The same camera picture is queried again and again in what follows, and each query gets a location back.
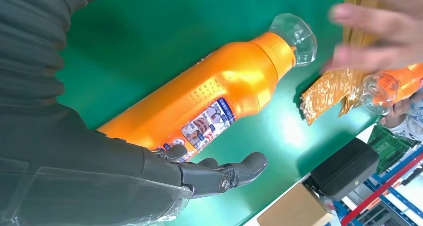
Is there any yellow plastic sheet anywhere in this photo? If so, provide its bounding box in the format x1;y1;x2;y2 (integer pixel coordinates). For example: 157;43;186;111
300;0;391;127

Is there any blue shelf frame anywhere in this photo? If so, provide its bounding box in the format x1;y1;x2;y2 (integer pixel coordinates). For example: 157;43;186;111
325;145;423;226

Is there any black carrying case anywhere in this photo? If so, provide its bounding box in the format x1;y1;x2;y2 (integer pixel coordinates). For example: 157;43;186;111
304;138;380;202

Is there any brown cardboard box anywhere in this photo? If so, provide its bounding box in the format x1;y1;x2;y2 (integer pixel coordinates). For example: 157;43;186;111
256;181;336;226

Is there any green table board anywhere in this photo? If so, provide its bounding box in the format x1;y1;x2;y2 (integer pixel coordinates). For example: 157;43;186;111
54;0;381;226

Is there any green plastic crate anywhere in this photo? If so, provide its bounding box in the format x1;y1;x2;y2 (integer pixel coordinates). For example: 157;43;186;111
367;123;418;174

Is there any red pole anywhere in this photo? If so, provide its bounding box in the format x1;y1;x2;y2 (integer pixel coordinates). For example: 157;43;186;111
340;152;423;226

